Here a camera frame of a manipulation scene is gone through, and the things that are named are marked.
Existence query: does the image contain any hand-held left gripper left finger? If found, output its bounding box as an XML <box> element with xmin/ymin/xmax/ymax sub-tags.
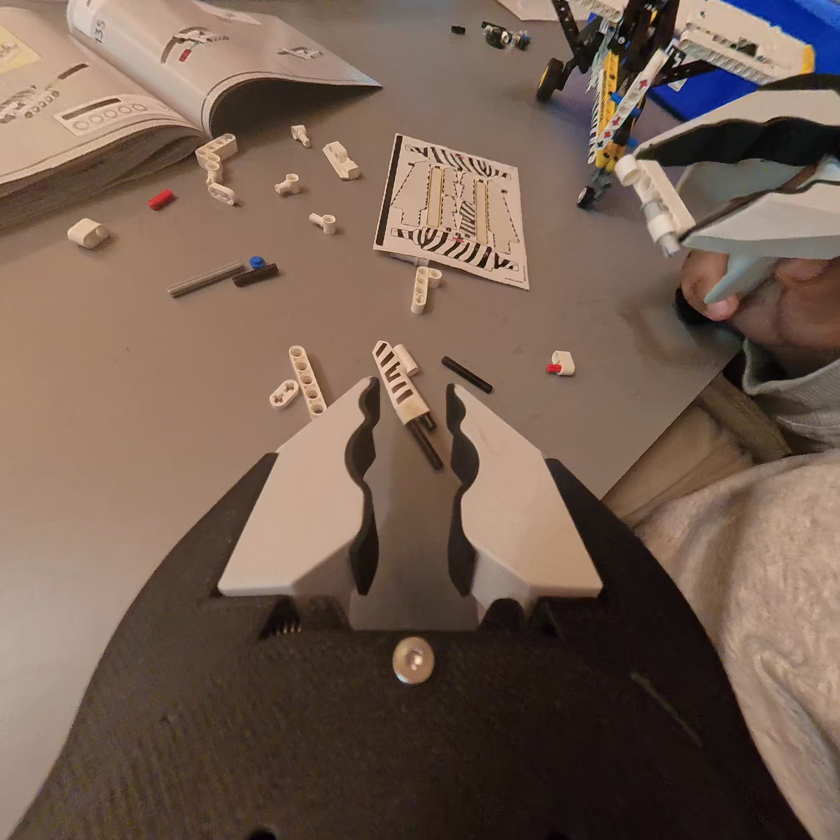
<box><xmin>217</xmin><ymin>376</ymin><xmax>382</xmax><ymax>597</ymax></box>

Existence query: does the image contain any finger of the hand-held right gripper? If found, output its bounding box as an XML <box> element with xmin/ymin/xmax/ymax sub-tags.
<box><xmin>679</xmin><ymin>157</ymin><xmax>840</xmax><ymax>260</ymax></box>
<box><xmin>633</xmin><ymin>73</ymin><xmax>840</xmax><ymax>170</ymax></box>

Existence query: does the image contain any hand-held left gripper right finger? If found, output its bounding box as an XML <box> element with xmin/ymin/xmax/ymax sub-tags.
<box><xmin>446</xmin><ymin>382</ymin><xmax>603</xmax><ymax>621</ymax></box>

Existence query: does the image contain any light grey lego axle pin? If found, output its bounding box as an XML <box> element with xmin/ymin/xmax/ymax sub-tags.
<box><xmin>640</xmin><ymin>200</ymin><xmax>683</xmax><ymax>258</ymax></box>

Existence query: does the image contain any white lego connector with holes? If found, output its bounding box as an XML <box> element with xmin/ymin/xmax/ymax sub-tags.
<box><xmin>613</xmin><ymin>154</ymin><xmax>697</xmax><ymax>245</ymax></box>

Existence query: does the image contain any black lego rod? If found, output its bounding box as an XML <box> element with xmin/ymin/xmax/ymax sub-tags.
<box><xmin>410</xmin><ymin>412</ymin><xmax>445</xmax><ymax>471</ymax></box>

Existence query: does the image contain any striped lego piece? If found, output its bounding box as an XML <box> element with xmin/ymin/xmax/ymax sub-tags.
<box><xmin>371</xmin><ymin>340</ymin><xmax>429</xmax><ymax>425</ymax></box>

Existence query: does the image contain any white straight lego beam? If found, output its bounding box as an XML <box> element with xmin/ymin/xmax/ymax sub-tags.
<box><xmin>288</xmin><ymin>345</ymin><xmax>328</xmax><ymax>418</ymax></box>

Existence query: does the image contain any yellow black lego model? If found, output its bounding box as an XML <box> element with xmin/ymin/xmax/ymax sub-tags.
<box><xmin>535</xmin><ymin>0</ymin><xmax>818</xmax><ymax>211</ymax></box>

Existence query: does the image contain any thin black lego axle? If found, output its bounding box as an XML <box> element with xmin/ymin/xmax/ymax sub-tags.
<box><xmin>440</xmin><ymin>356</ymin><xmax>494</xmax><ymax>395</ymax></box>

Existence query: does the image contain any black and blue lego pin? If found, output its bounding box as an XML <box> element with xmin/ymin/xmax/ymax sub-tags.
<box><xmin>232</xmin><ymin>254</ymin><xmax>280</xmax><ymax>289</ymax></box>

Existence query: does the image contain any white lego L-beam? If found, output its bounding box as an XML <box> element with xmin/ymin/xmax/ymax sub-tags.
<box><xmin>411</xmin><ymin>265</ymin><xmax>445</xmax><ymax>315</ymax></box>

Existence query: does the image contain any dark lego pin cluster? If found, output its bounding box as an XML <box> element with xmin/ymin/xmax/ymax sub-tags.
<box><xmin>480</xmin><ymin>20</ymin><xmax>532</xmax><ymax>52</ymax></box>

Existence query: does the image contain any small white lego piece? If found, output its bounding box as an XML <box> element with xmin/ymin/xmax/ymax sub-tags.
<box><xmin>66</xmin><ymin>217</ymin><xmax>111</xmax><ymax>249</ymax></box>

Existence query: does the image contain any white lego connector block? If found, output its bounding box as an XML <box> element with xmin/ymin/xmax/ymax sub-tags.
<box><xmin>321</xmin><ymin>140</ymin><xmax>361</xmax><ymax>182</ymax></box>

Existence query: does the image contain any white angled lego beam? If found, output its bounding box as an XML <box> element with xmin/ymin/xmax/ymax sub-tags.
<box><xmin>195</xmin><ymin>133</ymin><xmax>239</xmax><ymax>189</ymax></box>

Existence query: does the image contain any lego instruction booklet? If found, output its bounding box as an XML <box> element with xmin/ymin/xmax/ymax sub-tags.
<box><xmin>0</xmin><ymin>0</ymin><xmax>383</xmax><ymax>231</ymax></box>

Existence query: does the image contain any person's right hand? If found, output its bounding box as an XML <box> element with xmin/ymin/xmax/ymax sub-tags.
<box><xmin>676</xmin><ymin>249</ymin><xmax>840</xmax><ymax>363</ymax></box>

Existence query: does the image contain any blue plastic bin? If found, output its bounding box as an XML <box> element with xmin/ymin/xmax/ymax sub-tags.
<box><xmin>646</xmin><ymin>0</ymin><xmax>840</xmax><ymax>126</ymax></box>

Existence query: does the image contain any crinkled plastic bag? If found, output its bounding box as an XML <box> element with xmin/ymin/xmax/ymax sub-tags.
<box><xmin>495</xmin><ymin>0</ymin><xmax>565</xmax><ymax>22</ymax></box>

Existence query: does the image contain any person's grey sweatshirt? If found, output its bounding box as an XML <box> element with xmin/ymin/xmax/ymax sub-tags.
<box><xmin>633</xmin><ymin>449</ymin><xmax>840</xmax><ymax>840</ymax></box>

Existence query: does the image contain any zebra sticker sheet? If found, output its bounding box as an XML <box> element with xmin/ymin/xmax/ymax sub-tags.
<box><xmin>373</xmin><ymin>133</ymin><xmax>531</xmax><ymax>291</ymax></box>

